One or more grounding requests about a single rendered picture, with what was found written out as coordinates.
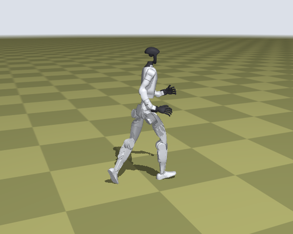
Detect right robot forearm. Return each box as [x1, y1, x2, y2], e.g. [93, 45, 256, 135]
[140, 89, 156, 111]

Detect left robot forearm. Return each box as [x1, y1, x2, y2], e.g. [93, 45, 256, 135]
[154, 90, 164, 97]

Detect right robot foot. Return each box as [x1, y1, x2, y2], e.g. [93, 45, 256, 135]
[156, 171, 176, 180]

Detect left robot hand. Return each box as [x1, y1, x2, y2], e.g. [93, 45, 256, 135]
[161, 85, 176, 95]

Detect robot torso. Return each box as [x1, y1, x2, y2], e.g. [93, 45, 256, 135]
[136, 65, 158, 119]

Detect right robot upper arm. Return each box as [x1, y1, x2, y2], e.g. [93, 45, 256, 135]
[139, 68, 156, 94]

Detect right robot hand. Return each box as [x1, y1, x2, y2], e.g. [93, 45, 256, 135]
[151, 105, 172, 116]

